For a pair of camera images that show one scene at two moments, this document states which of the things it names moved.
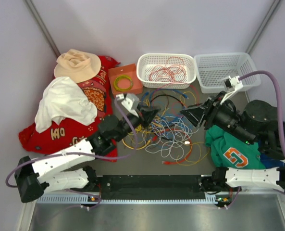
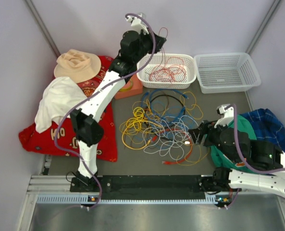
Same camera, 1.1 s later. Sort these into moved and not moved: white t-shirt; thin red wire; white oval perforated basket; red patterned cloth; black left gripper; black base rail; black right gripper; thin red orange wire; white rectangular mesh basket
Moved: black left gripper; thin red wire; black right gripper
Not moved: white oval perforated basket; thin red orange wire; white t-shirt; red patterned cloth; black base rail; white rectangular mesh basket
